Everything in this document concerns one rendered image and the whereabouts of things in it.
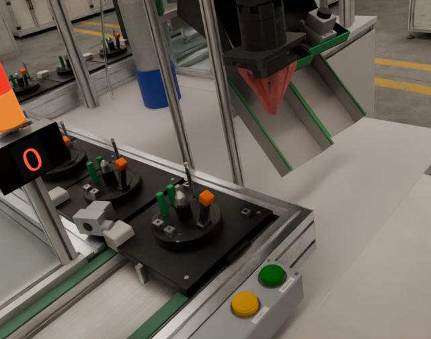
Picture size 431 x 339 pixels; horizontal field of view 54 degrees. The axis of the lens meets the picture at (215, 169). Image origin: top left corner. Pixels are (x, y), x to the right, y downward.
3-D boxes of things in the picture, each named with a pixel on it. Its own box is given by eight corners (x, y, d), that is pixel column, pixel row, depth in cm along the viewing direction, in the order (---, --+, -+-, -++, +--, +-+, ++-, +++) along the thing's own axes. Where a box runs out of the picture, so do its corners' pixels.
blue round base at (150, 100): (189, 95, 174) (181, 60, 166) (161, 111, 165) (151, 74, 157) (164, 91, 184) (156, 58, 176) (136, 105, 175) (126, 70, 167)
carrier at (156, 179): (185, 184, 100) (173, 137, 93) (103, 243, 86) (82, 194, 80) (126, 161, 115) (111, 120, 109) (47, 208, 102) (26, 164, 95)
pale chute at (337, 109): (356, 123, 102) (367, 114, 98) (319, 145, 97) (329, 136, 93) (288, 33, 107) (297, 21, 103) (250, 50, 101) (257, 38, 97)
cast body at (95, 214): (71, 217, 85) (91, 197, 90) (79, 234, 87) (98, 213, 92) (105, 220, 81) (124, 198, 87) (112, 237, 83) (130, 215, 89)
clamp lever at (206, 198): (210, 221, 78) (214, 195, 73) (203, 227, 77) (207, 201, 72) (196, 210, 80) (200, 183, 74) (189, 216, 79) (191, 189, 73)
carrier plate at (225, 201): (273, 218, 83) (272, 209, 82) (188, 298, 70) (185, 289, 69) (190, 185, 99) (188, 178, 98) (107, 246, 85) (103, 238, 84)
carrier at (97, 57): (147, 50, 213) (140, 25, 207) (109, 67, 199) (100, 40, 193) (120, 48, 229) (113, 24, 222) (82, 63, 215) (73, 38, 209)
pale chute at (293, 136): (323, 151, 94) (334, 142, 90) (281, 177, 88) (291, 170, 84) (252, 53, 98) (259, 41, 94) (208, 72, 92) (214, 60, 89)
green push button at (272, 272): (290, 278, 69) (288, 269, 68) (276, 294, 67) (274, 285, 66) (270, 268, 72) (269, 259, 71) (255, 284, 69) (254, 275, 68)
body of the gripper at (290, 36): (222, 69, 55) (212, 10, 51) (269, 44, 61) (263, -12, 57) (261, 74, 51) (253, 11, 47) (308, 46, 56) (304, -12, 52)
